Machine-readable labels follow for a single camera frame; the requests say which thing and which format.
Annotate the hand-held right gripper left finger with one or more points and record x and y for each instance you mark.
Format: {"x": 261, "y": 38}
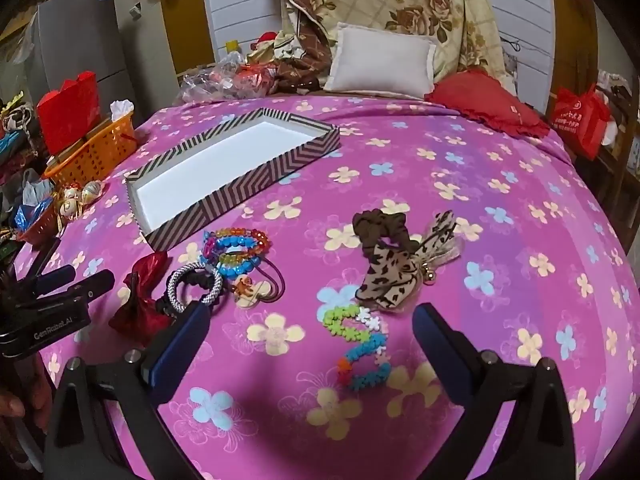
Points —
{"x": 184, "y": 342}

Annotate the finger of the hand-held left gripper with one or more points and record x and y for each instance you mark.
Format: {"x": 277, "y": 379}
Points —
{"x": 57, "y": 279}
{"x": 90, "y": 285}

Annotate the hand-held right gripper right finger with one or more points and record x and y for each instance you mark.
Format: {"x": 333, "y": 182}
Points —
{"x": 440, "y": 355}

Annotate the red bow hair clip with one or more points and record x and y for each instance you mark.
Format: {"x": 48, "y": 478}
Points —
{"x": 145, "y": 305}

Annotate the colourful flower hair clip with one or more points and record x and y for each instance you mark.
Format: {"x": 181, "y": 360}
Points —
{"x": 357, "y": 350}

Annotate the brown scrunchie with leopard bow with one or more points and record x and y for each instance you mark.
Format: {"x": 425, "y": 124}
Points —
{"x": 385, "y": 280}

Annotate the leopard ribbon bow with bells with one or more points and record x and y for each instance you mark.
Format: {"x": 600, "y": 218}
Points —
{"x": 442, "y": 230}

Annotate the striped shallow box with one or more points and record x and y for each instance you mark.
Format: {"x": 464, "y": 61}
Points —
{"x": 225, "y": 170}

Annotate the person's left hand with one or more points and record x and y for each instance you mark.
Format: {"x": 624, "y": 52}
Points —
{"x": 12, "y": 405}

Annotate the small red basket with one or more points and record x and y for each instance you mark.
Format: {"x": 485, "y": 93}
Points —
{"x": 42, "y": 227}

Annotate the wrapped toy egg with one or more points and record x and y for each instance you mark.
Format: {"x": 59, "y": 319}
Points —
{"x": 92, "y": 191}
{"x": 71, "y": 192}
{"x": 67, "y": 208}

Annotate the grey plastic bag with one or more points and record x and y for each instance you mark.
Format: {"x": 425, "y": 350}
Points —
{"x": 25, "y": 187}

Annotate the orange plastic basket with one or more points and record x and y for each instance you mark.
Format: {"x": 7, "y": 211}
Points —
{"x": 100, "y": 155}

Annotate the red gift bag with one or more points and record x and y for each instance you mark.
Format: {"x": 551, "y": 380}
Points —
{"x": 67, "y": 110}

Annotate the pink floral blanket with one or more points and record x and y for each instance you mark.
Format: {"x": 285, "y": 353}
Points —
{"x": 450, "y": 185}

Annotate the white crumpled tissue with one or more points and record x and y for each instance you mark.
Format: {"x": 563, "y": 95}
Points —
{"x": 121, "y": 108}

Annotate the clear plastic bag pile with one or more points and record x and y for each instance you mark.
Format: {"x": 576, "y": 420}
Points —
{"x": 220, "y": 80}

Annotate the grey refrigerator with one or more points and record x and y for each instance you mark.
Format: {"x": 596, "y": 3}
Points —
{"x": 85, "y": 35}

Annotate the red ruffled pillow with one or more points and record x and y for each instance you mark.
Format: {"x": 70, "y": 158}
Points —
{"x": 480, "y": 102}

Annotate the wooden chair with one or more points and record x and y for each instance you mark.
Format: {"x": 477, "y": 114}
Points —
{"x": 622, "y": 170}

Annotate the red shopping bag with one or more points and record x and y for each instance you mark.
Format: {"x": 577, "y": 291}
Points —
{"x": 577, "y": 115}

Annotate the white pillow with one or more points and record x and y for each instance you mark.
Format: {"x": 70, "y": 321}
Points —
{"x": 380, "y": 60}

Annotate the red hat plush doll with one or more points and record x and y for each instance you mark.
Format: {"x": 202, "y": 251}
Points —
{"x": 266, "y": 37}

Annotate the brown patterned quilt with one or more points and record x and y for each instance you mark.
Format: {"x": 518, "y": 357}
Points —
{"x": 305, "y": 35}

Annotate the cream floral quilt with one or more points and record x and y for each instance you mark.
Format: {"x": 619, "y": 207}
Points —
{"x": 415, "y": 0}

